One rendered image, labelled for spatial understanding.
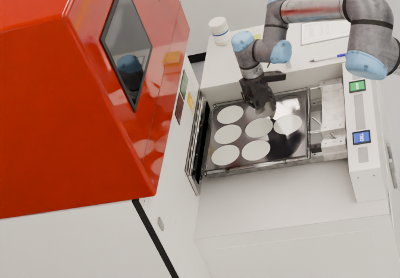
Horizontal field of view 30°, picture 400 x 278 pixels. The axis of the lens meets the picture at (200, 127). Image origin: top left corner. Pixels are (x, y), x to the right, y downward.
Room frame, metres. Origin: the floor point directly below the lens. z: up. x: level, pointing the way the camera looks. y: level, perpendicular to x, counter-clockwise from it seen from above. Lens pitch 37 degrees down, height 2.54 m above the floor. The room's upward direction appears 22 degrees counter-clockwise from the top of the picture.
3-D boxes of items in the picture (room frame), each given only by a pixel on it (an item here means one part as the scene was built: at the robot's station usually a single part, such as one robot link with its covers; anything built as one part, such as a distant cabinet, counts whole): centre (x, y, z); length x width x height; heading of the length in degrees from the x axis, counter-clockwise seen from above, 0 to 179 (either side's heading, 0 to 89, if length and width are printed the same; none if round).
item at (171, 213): (1.93, 0.09, 1.02); 0.81 x 0.03 x 0.40; 160
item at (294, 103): (2.04, -0.18, 0.90); 0.34 x 0.34 x 0.01; 70
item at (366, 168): (1.85, -0.50, 0.89); 0.55 x 0.09 x 0.14; 160
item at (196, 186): (2.09, 0.02, 0.89); 0.44 x 0.02 x 0.10; 160
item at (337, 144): (1.81, -0.38, 0.89); 0.08 x 0.03 x 0.03; 70
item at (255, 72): (2.05, -0.24, 1.13); 0.08 x 0.08 x 0.05
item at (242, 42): (2.05, -0.24, 1.21); 0.09 x 0.08 x 0.11; 46
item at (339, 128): (1.89, -0.41, 0.89); 0.08 x 0.03 x 0.03; 70
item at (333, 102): (1.96, -0.44, 0.87); 0.36 x 0.08 x 0.03; 160
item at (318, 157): (1.90, -0.20, 0.84); 0.50 x 0.02 x 0.03; 70
